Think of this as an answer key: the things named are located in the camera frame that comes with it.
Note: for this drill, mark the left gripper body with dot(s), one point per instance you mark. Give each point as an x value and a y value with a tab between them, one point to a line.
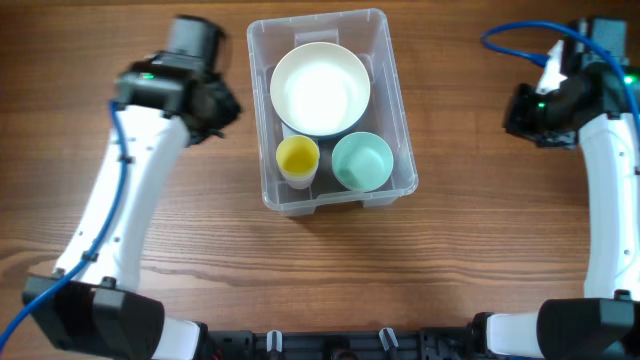
226	109

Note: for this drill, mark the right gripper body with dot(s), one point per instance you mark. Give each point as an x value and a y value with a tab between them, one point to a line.
520	118

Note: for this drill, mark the yellow cup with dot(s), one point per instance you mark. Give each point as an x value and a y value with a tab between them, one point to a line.
297	156

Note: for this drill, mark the cream beige bowl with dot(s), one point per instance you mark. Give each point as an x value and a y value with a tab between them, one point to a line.
320	75

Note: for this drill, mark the mint green small bowl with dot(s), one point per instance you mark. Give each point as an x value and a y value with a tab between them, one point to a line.
362	161

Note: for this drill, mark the pale green cup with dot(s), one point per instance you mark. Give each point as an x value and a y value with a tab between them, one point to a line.
286	173

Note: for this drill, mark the pink cup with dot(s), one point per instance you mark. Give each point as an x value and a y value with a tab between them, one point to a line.
299	183

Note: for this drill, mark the dark blue bowl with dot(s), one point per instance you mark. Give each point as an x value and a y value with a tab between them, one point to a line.
321	123

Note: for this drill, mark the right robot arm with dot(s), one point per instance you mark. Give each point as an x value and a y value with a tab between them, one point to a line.
586	98

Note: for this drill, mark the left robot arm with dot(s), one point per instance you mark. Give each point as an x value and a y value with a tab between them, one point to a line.
90	303

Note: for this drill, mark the clear plastic storage container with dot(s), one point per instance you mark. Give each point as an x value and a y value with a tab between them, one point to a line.
366	33

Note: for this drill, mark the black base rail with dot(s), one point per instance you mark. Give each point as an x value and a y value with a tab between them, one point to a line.
383	344

